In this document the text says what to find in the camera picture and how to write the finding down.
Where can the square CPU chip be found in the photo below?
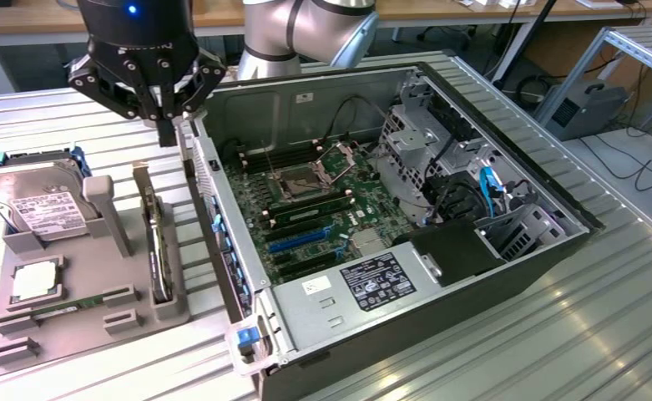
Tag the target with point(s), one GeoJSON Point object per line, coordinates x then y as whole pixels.
{"type": "Point", "coordinates": [35, 282]}

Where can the green motherboard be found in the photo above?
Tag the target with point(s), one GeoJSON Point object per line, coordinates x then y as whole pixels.
{"type": "Point", "coordinates": [377, 204]}

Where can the CPU socket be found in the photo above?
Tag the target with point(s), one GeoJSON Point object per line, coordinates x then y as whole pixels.
{"type": "Point", "coordinates": [297, 181]}

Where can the RAM slot white clips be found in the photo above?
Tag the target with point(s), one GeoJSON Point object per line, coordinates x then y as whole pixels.
{"type": "Point", "coordinates": [277, 147]}
{"type": "Point", "coordinates": [308, 203]}
{"type": "Point", "coordinates": [281, 158]}

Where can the black office chair base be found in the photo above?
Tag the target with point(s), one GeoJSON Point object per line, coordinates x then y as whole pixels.
{"type": "Point", "coordinates": [459, 31]}

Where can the blue expansion slot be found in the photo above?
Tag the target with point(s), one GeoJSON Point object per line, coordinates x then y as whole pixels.
{"type": "Point", "coordinates": [297, 243]}

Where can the silver hard disk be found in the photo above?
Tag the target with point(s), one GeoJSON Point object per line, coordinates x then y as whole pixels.
{"type": "Point", "coordinates": [24, 188]}

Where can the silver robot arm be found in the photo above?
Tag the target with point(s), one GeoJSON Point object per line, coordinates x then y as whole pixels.
{"type": "Point", "coordinates": [280, 33]}

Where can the graphics card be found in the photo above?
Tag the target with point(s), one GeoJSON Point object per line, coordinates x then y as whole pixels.
{"type": "Point", "coordinates": [155, 234]}

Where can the black plastic shroud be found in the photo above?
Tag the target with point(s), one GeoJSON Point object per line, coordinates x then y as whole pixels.
{"type": "Point", "coordinates": [453, 250]}

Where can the grey computer tower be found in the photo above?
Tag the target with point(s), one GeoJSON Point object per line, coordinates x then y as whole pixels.
{"type": "Point", "coordinates": [586, 108]}

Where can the perforated metal disk bay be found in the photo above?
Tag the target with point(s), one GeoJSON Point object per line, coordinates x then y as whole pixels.
{"type": "Point", "coordinates": [520, 238]}

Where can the blue case latch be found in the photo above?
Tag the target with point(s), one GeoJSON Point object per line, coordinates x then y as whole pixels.
{"type": "Point", "coordinates": [245, 338]}

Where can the silver metal drive cage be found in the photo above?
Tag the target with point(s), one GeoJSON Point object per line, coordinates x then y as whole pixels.
{"type": "Point", "coordinates": [415, 138]}

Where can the RAM slot black clips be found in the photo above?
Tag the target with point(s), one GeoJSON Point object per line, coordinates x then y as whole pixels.
{"type": "Point", "coordinates": [328, 194]}
{"type": "Point", "coordinates": [280, 153]}
{"type": "Point", "coordinates": [261, 167]}
{"type": "Point", "coordinates": [311, 208]}

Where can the grey parts rack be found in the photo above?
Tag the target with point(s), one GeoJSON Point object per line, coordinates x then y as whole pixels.
{"type": "Point", "coordinates": [91, 292]}

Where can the short black expansion slot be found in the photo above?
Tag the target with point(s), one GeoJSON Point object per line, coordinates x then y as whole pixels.
{"type": "Point", "coordinates": [283, 257]}

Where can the black pole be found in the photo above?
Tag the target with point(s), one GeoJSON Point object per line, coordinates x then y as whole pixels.
{"type": "Point", "coordinates": [544, 12]}

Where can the thin locking lever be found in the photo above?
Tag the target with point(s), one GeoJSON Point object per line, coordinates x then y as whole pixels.
{"type": "Point", "coordinates": [269, 163]}

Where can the open black PC case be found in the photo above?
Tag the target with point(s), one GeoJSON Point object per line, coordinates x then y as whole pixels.
{"type": "Point", "coordinates": [497, 301]}

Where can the silver power supply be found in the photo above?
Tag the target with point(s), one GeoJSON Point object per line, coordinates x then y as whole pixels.
{"type": "Point", "coordinates": [325, 309]}

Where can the wooden desk white frame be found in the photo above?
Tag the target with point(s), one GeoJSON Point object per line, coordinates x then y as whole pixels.
{"type": "Point", "coordinates": [581, 12]}
{"type": "Point", "coordinates": [24, 21]}

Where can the small white box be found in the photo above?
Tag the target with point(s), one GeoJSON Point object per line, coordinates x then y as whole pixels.
{"type": "Point", "coordinates": [517, 3]}

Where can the aluminium frame table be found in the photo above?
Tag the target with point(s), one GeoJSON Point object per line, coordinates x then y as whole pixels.
{"type": "Point", "coordinates": [645, 39]}

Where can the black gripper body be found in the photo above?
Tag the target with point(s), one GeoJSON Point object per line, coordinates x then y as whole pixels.
{"type": "Point", "coordinates": [136, 33]}

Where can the silver chipset heatsink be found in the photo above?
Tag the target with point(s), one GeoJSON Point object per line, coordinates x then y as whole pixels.
{"type": "Point", "coordinates": [367, 243]}

